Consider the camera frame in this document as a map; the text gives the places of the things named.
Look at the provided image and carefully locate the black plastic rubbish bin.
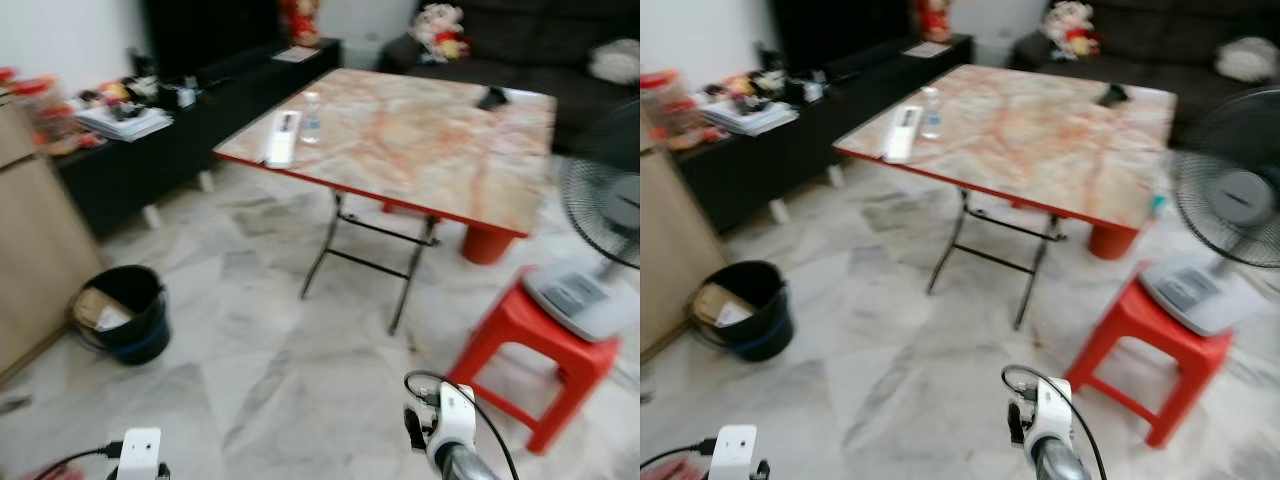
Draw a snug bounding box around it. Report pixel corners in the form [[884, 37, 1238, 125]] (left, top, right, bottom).
[[68, 265, 171, 366], [690, 260, 796, 363]]

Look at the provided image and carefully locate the red plastic stool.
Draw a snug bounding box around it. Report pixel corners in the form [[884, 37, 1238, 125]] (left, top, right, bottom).
[[445, 268, 621, 456], [1065, 265, 1236, 449], [1088, 222, 1141, 261], [462, 225, 516, 266]]

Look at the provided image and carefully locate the black grey standing fan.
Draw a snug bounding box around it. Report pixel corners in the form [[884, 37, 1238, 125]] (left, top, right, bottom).
[[520, 100, 641, 343], [1138, 88, 1280, 338]]

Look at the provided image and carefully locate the marble pattern folding table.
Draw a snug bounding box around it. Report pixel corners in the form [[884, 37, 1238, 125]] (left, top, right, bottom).
[[833, 63, 1178, 331], [213, 67, 557, 336]]

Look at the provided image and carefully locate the light wooden cabinet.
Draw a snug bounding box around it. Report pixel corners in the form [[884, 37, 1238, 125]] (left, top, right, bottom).
[[640, 148, 729, 361], [0, 90, 106, 381]]

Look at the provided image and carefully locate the white remote control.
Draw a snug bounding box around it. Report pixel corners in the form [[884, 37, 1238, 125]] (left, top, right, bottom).
[[266, 110, 302, 168], [885, 105, 924, 164]]

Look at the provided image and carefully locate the black low TV cabinet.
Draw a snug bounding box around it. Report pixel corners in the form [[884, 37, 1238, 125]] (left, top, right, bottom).
[[55, 38, 343, 239], [675, 33, 974, 236]]

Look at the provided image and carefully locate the white red plush toy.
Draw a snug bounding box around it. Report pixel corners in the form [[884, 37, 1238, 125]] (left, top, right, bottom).
[[1040, 0, 1101, 59], [410, 3, 471, 63]]

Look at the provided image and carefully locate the stack of white books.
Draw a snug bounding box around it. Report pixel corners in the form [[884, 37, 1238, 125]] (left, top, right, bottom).
[[75, 103, 173, 143], [700, 98, 799, 137]]

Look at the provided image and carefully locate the black fabric sofa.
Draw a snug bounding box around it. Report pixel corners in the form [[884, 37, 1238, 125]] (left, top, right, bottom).
[[380, 0, 641, 151], [1010, 0, 1280, 146]]

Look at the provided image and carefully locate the red lid snack jar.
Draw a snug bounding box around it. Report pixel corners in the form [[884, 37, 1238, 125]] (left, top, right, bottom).
[[10, 75, 77, 153], [640, 70, 703, 151]]

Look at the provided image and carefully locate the red decorative figure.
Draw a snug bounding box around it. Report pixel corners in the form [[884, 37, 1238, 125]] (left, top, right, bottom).
[[912, 0, 956, 43], [278, 0, 321, 48]]

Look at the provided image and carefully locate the grey round cushion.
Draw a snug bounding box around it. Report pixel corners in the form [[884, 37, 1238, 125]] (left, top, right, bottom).
[[1215, 36, 1280, 84], [588, 38, 641, 86]]

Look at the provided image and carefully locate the black television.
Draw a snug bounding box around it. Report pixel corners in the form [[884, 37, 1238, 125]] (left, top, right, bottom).
[[770, 0, 916, 76], [140, 0, 286, 81]]

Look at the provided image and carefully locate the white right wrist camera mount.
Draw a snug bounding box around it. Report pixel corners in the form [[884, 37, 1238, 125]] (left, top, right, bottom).
[[1022, 378, 1073, 464], [425, 385, 479, 469]]

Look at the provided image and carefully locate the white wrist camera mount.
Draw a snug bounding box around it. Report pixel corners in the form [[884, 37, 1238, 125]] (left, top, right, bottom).
[[117, 428, 163, 480], [425, 385, 479, 469], [1022, 378, 1073, 464], [710, 425, 758, 480]]

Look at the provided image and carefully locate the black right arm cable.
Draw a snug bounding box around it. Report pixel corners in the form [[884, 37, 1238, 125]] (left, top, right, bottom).
[[404, 370, 521, 480], [1002, 365, 1109, 480]]

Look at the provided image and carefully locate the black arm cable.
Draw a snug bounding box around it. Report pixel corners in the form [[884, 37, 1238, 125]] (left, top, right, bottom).
[[35, 440, 123, 480], [1002, 365, 1109, 480], [404, 370, 521, 480], [640, 437, 716, 471]]

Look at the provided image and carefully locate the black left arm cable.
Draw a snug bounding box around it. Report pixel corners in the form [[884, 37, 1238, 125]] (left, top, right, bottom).
[[640, 437, 716, 471], [35, 440, 123, 480]]

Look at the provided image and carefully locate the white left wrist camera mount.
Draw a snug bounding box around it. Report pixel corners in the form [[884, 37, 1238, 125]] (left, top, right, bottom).
[[117, 428, 163, 480], [710, 425, 758, 480]]

